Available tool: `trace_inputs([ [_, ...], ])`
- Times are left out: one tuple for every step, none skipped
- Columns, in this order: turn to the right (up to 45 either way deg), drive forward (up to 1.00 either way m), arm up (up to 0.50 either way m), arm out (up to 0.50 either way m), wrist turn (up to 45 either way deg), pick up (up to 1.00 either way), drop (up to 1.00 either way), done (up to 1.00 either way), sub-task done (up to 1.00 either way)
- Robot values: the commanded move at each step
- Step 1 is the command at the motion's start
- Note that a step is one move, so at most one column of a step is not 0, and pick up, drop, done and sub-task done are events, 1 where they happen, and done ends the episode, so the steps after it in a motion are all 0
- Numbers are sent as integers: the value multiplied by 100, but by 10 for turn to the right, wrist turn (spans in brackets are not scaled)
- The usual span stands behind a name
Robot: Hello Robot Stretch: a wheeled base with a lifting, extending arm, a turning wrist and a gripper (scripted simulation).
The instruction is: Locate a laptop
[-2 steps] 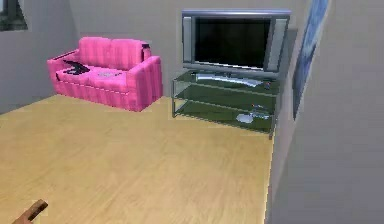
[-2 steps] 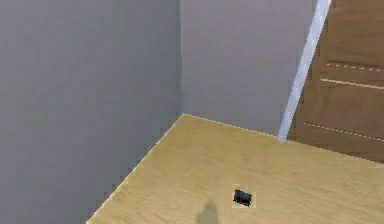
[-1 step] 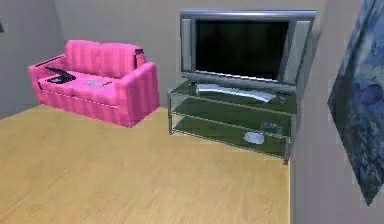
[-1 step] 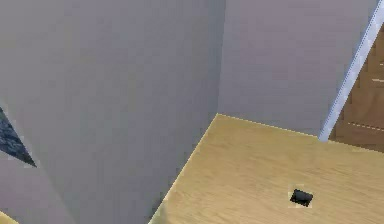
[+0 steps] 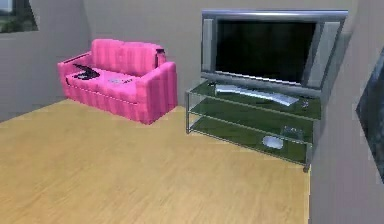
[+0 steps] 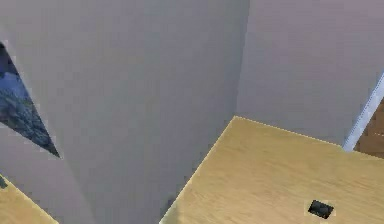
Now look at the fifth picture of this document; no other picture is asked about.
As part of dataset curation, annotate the dark framed wall picture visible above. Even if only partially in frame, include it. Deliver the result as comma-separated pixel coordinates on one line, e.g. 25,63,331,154
355,46,384,185

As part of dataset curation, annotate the green glass television stand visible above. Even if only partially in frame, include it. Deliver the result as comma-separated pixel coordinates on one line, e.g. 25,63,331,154
185,79,323,173

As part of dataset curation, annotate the grey flat television set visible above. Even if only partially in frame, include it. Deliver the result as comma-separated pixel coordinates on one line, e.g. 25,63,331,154
200,9,350,107

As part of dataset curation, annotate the window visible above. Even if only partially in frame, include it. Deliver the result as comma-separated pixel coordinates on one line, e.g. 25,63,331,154
0,0,39,34

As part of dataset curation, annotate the grey remote control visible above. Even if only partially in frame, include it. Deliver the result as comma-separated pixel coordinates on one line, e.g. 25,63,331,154
108,77,133,85

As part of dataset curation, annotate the pink sofa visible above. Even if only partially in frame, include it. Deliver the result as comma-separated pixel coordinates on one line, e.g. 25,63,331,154
56,38,179,126

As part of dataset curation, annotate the white round dish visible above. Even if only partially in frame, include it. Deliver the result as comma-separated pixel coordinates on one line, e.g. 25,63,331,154
262,135,285,150

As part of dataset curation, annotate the black laptop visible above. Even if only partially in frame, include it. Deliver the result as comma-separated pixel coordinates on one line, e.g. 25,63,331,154
72,63,101,81

